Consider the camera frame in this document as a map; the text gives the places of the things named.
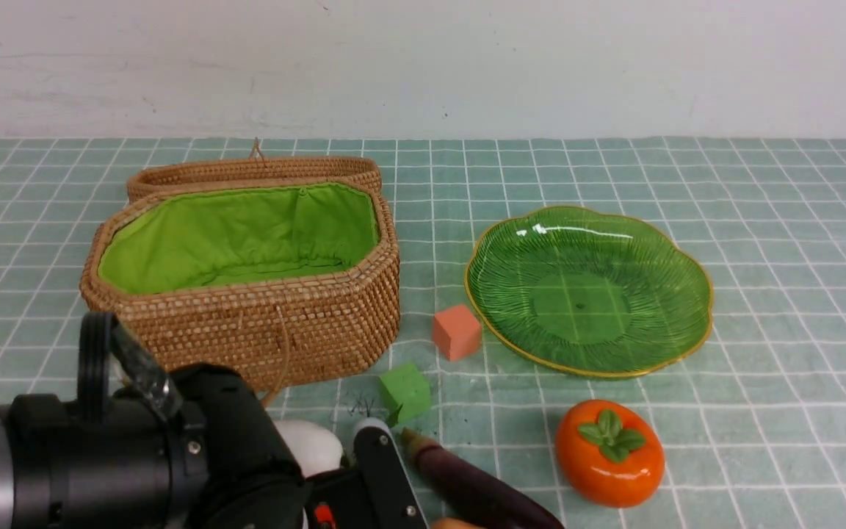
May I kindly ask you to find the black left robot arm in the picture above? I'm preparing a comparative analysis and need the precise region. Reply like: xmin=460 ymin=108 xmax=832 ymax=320
xmin=0 ymin=312 xmax=312 ymax=528

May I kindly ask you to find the tan potato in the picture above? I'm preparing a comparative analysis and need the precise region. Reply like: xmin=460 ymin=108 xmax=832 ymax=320
xmin=430 ymin=517 xmax=483 ymax=529

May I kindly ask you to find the orange persimmon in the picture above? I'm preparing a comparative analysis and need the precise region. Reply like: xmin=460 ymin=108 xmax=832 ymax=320
xmin=554 ymin=400 xmax=665 ymax=508

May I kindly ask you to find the white radish with leaves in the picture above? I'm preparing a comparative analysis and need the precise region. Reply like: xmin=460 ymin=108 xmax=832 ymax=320
xmin=275 ymin=420 xmax=344 ymax=478

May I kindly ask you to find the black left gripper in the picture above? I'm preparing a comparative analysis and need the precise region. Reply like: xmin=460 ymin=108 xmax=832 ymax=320
xmin=167 ymin=364 xmax=309 ymax=528

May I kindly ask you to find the purple eggplant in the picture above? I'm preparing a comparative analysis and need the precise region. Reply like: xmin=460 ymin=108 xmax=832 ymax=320
xmin=400 ymin=428 xmax=564 ymax=528

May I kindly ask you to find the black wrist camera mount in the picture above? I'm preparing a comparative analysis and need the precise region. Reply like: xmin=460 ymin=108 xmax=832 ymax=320
xmin=302 ymin=417 xmax=429 ymax=528

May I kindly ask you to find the woven wicker basket green lining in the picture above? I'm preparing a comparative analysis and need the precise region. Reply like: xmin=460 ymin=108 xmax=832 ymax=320
xmin=80 ymin=177 xmax=402 ymax=392

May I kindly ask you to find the green glass leaf plate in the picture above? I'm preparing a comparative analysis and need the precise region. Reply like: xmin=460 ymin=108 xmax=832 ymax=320
xmin=463 ymin=205 xmax=715 ymax=379

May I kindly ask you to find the woven wicker basket lid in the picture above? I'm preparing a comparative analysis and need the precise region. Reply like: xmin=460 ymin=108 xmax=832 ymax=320
xmin=126 ymin=138 xmax=383 ymax=202

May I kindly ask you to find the green foam cube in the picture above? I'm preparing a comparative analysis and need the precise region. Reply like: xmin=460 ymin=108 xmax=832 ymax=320
xmin=378 ymin=364 xmax=432 ymax=428

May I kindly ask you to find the green checkered tablecloth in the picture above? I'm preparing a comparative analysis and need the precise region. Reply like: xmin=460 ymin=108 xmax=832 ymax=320
xmin=0 ymin=137 xmax=846 ymax=528

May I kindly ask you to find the orange foam cube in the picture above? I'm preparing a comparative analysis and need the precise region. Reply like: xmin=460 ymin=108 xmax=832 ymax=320
xmin=432 ymin=304 xmax=482 ymax=361

